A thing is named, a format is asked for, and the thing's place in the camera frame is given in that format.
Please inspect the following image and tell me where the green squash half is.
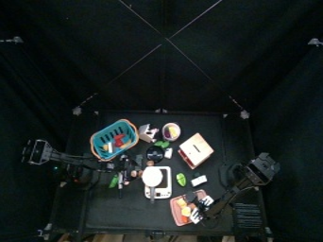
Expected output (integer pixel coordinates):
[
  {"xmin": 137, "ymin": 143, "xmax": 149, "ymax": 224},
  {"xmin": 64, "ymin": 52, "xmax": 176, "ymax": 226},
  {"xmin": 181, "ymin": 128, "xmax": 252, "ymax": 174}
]
[{"xmin": 175, "ymin": 172, "xmax": 188, "ymax": 187}]

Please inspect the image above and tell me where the wooden drawer box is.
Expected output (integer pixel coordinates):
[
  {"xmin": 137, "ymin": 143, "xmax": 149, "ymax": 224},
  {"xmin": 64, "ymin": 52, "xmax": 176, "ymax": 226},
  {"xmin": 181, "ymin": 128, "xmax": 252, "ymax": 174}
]
[{"xmin": 176, "ymin": 132, "xmax": 216, "ymax": 170}]

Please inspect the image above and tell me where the grey toy knife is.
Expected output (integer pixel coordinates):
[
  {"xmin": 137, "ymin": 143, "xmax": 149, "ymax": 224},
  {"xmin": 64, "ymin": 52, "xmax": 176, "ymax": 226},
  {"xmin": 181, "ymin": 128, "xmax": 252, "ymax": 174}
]
[{"xmin": 117, "ymin": 177, "xmax": 125, "ymax": 199}]

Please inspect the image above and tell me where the green toy pepper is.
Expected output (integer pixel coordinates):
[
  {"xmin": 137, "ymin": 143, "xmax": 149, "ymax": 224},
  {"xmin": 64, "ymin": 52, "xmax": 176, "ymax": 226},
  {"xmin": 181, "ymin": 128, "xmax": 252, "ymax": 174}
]
[{"xmin": 106, "ymin": 175, "xmax": 120, "ymax": 189}]

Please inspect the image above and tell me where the white toy frying pan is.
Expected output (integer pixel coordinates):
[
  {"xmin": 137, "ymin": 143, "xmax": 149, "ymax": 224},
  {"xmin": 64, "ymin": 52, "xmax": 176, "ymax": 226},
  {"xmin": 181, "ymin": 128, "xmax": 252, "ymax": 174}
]
[{"xmin": 140, "ymin": 166, "xmax": 164, "ymax": 204}]

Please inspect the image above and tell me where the pink tray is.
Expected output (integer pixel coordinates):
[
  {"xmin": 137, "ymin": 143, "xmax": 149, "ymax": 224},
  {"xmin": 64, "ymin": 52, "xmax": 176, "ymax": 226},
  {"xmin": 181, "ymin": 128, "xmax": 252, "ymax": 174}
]
[{"xmin": 169, "ymin": 188, "xmax": 208, "ymax": 227}]

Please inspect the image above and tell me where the black round toy pan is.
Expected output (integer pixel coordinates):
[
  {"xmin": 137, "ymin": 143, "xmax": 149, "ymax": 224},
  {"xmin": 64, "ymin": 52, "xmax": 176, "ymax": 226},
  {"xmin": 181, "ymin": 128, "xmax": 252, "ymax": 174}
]
[{"xmin": 145, "ymin": 146, "xmax": 165, "ymax": 164}]

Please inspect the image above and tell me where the small white toy box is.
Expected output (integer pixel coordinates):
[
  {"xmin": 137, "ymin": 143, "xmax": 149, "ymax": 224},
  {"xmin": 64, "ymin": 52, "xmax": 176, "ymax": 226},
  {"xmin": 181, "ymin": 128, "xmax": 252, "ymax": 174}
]
[{"xmin": 189, "ymin": 174, "xmax": 208, "ymax": 188}]

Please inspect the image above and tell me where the red toy food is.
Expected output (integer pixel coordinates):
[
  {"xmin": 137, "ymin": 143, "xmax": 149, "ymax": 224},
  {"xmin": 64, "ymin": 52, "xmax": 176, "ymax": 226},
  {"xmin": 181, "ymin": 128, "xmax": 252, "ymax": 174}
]
[{"xmin": 112, "ymin": 133, "xmax": 128, "ymax": 148}]

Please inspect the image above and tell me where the teal basket with orange rim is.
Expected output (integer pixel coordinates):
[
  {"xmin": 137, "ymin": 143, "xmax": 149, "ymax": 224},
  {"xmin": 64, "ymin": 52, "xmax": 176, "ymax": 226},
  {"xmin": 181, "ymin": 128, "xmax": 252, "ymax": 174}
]
[{"xmin": 88, "ymin": 118, "xmax": 140, "ymax": 162}]

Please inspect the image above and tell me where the white toy stove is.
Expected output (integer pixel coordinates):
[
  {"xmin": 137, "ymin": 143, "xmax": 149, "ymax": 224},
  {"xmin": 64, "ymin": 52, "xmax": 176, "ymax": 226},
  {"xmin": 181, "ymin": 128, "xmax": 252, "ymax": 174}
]
[{"xmin": 144, "ymin": 165, "xmax": 173, "ymax": 200}]

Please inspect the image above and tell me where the black printed sheet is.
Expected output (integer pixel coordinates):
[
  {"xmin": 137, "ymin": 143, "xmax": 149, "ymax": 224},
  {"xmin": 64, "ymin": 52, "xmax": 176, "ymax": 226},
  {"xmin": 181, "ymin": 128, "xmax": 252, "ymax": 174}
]
[{"xmin": 233, "ymin": 202, "xmax": 263, "ymax": 230}]

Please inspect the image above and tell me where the green toy leaf vegetable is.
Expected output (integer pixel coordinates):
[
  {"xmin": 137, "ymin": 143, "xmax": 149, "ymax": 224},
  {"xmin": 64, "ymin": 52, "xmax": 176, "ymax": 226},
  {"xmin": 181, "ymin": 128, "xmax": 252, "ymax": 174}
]
[{"xmin": 153, "ymin": 140, "xmax": 172, "ymax": 149}]

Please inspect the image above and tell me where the white toy mixer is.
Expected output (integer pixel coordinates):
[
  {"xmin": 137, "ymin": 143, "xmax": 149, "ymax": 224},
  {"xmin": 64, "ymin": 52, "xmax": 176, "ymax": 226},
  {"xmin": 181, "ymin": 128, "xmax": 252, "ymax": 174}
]
[{"xmin": 137, "ymin": 123, "xmax": 160, "ymax": 144}]

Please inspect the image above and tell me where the round yellow-pink item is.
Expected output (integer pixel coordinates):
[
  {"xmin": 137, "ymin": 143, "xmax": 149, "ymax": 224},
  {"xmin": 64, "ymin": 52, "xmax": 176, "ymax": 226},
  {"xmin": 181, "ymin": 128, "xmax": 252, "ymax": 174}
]
[{"xmin": 161, "ymin": 122, "xmax": 183, "ymax": 142}]

